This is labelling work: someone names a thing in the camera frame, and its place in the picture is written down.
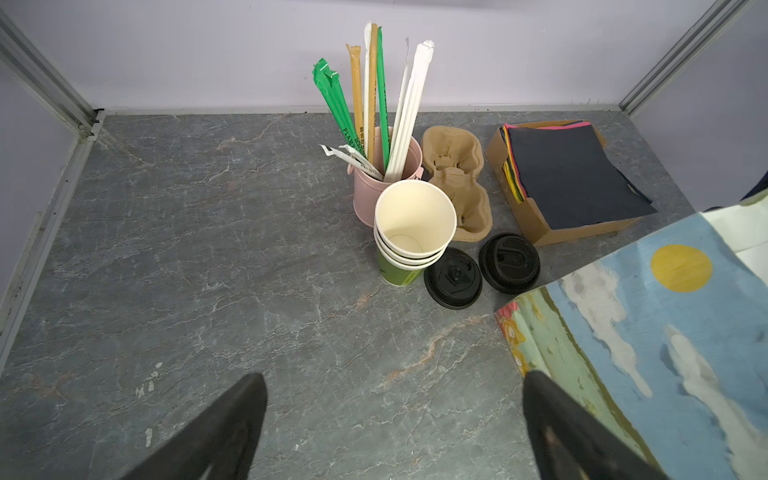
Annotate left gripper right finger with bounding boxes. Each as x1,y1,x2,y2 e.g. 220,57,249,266
523,371,666,479

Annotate brown wrapped straw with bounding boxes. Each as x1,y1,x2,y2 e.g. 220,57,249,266
346,44,364,144

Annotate brown pulp cup carriers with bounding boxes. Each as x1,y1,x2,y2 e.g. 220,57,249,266
421,126,493,243

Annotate stack of paper cups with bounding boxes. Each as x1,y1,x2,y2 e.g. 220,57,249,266
373,180,457,287

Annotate white green paper bag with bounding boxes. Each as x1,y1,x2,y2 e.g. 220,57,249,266
495,193,767,479

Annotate pink straw holder cup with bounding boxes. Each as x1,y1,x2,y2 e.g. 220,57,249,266
348,127,424,227

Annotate cardboard box of napkins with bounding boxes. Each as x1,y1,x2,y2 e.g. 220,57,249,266
486,120,656,246

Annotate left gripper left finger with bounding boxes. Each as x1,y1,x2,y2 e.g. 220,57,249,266
124,373,268,479

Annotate black cup lid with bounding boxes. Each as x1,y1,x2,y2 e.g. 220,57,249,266
479,233,541,295

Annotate white wrapped straw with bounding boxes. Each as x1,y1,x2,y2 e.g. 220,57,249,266
385,40,434,183

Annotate stack of black lids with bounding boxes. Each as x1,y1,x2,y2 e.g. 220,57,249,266
424,247,483,310

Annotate green wrapped straw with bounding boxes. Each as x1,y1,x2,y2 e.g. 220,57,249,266
376,27,390,171
312,58,364,154

